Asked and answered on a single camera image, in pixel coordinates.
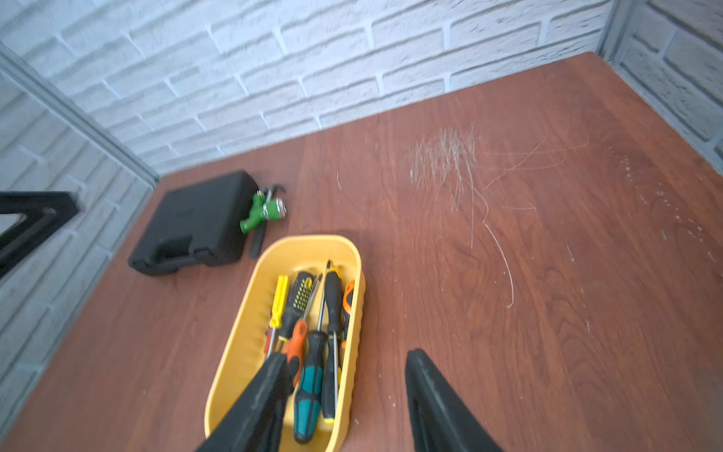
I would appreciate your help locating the dark red handle screwdriver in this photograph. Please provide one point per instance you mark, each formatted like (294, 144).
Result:
(268, 333)

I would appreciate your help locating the orange black stubby screwdriver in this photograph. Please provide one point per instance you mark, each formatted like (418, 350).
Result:
(346, 311)

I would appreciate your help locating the black plastic tool case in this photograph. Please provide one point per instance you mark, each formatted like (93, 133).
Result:
(196, 225)

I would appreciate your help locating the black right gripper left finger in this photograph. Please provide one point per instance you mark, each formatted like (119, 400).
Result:
(255, 421)

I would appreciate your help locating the yellow plastic storage box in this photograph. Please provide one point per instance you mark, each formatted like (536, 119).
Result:
(243, 356)

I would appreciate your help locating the yellow black phillips screwdriver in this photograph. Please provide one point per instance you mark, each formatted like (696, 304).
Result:
(330, 384)

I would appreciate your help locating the black yellow-dotted screwdriver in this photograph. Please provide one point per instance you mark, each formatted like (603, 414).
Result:
(297, 303)

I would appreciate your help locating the aluminium frame post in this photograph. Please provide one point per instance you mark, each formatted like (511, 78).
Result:
(621, 25)
(25, 77)

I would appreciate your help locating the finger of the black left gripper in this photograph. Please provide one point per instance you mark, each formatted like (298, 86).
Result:
(41, 214)

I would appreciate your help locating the green black large screwdriver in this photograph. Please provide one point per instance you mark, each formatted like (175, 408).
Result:
(307, 405)

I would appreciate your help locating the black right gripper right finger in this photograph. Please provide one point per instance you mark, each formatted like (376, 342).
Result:
(440, 420)

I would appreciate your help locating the yellow transparent handle screwdriver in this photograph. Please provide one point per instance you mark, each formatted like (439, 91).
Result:
(277, 311)

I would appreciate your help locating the black yellow-capped screwdriver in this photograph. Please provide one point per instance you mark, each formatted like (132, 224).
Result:
(333, 305)

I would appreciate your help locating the small orange screwdriver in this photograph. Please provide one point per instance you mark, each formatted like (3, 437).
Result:
(293, 349)

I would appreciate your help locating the aluminium frame post right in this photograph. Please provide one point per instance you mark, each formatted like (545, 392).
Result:
(621, 25)

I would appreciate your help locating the aluminium frame post left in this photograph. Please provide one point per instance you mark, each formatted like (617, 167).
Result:
(25, 77)

